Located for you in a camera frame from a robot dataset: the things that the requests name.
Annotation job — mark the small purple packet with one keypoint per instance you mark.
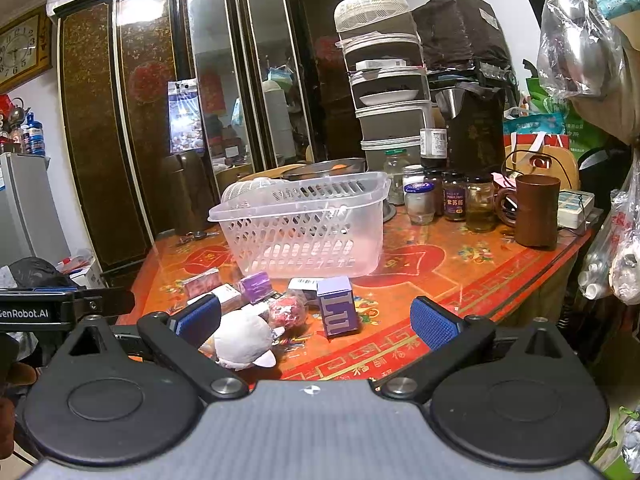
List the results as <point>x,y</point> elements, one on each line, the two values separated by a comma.
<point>256,287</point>

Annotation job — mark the dark bottle white label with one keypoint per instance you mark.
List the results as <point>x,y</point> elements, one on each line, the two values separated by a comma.
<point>434,148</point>

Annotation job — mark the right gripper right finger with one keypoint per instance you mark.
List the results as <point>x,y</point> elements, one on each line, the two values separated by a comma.
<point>453,343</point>

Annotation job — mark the glass jar green lid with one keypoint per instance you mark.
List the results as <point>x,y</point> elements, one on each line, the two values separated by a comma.
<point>396,160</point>

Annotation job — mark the dark label sauce jar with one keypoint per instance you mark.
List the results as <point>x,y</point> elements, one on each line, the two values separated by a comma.
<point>453,186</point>

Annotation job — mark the hanging clear plastic bag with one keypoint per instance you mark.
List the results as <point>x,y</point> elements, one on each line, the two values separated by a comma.
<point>579,51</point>

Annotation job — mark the amber liquid jar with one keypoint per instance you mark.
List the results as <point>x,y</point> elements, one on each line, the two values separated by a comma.
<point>480,215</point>

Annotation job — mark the brown thermos flask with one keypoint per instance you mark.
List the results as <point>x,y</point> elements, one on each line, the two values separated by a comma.
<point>188,192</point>

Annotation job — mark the grey refrigerator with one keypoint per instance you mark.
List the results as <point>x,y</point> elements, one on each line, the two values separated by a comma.
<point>30,226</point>

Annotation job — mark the blue hanging calendar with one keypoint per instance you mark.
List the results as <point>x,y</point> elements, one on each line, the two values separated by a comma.
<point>185,119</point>

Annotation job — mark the white mesh food cover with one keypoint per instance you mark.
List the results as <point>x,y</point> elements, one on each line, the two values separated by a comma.
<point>239,188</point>

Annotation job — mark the bunch of keys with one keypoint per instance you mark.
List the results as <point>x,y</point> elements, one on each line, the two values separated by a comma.
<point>196,236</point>

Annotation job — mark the dark wooden wardrobe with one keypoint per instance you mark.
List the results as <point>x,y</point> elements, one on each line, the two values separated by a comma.
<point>244,85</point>

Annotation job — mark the red ball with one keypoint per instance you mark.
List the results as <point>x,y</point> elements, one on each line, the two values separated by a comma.
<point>287,311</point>

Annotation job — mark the glass jar blue lid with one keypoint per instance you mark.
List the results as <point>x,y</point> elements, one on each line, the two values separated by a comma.
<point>419,202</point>

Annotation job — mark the white wedding cigarette box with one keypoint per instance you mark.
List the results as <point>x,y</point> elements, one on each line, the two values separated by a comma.
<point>230,298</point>

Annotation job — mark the white plush toy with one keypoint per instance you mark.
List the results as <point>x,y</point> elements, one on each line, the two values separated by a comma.
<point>243,339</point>

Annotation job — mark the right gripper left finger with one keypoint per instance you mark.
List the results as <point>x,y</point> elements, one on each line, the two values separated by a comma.
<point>175,342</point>

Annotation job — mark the dark brown covered bundle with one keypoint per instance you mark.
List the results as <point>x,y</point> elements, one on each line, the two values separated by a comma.
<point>460,33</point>

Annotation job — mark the black white Kent box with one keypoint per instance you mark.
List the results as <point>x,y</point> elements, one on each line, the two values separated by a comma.
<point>305,290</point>

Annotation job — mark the wall clock wooden frame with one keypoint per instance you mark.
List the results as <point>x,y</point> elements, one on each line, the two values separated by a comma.
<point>25,48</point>

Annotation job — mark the white lid jar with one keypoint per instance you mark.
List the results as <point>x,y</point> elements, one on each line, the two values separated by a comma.
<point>413,174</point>

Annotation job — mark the black bag with funnel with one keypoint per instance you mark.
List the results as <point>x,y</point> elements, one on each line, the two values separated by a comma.
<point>473,116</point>

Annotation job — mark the green shopping bag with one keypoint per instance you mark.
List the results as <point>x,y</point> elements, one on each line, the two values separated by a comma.
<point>582,136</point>

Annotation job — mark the tiered mesh food cabinet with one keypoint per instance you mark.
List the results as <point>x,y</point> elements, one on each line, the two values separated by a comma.
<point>387,76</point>

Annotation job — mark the wooden chair back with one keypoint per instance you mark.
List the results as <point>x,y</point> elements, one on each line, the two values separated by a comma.
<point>273,173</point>

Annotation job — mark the brown ceramic mug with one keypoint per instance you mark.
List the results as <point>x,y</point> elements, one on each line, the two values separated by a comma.
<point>536,217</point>

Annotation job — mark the purple white box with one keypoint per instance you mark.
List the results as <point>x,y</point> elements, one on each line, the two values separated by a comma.
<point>337,306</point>

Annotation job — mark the metal bowl with oranges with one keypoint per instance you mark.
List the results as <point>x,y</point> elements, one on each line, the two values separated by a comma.
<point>328,168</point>

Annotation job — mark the clear plastic basket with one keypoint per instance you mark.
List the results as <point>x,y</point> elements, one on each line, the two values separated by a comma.
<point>316,228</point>

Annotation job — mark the white plug box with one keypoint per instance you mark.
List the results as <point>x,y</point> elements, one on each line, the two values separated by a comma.
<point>574,207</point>

